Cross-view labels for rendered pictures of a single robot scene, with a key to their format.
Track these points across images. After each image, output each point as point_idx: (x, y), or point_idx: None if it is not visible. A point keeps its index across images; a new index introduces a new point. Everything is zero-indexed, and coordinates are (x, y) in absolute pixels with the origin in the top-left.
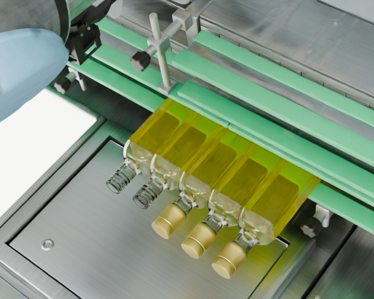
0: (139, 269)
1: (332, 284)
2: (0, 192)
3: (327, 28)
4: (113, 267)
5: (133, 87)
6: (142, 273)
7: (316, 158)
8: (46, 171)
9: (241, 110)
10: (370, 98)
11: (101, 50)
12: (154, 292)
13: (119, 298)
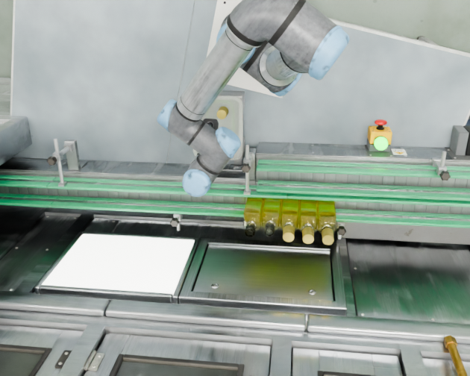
0: (271, 278)
1: (356, 262)
2: (167, 276)
3: (311, 147)
4: (257, 282)
5: (217, 210)
6: (274, 279)
7: (336, 191)
8: (186, 262)
9: (291, 187)
10: (348, 158)
11: None
12: (287, 283)
13: (272, 290)
